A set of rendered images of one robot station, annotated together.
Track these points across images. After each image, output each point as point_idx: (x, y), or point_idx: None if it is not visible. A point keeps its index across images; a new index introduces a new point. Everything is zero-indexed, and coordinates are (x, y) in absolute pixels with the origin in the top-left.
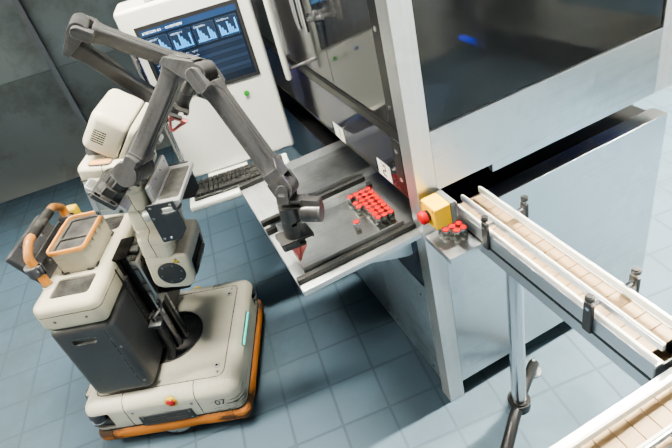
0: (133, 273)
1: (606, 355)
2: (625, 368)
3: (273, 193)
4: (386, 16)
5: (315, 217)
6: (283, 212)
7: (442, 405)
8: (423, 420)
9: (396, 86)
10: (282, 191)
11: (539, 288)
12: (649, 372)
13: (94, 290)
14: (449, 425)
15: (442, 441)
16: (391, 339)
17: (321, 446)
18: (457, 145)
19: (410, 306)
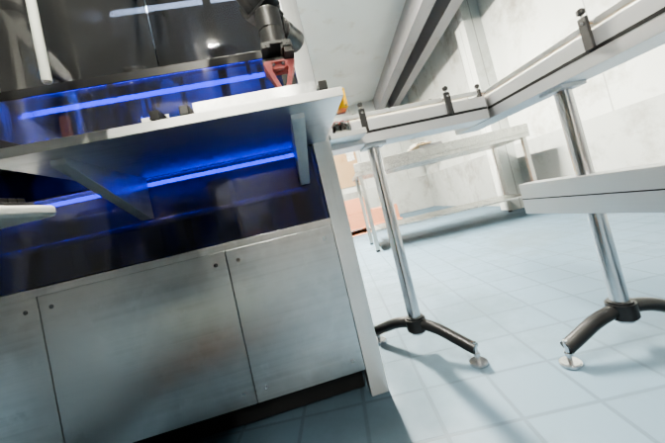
0: None
1: (464, 121)
2: (475, 117)
3: None
4: None
5: (301, 33)
6: (275, 8)
7: (390, 398)
8: (405, 417)
9: (291, 1)
10: None
11: (415, 121)
12: (484, 103)
13: None
14: (418, 395)
15: (437, 402)
16: (266, 440)
17: None
18: None
19: (302, 297)
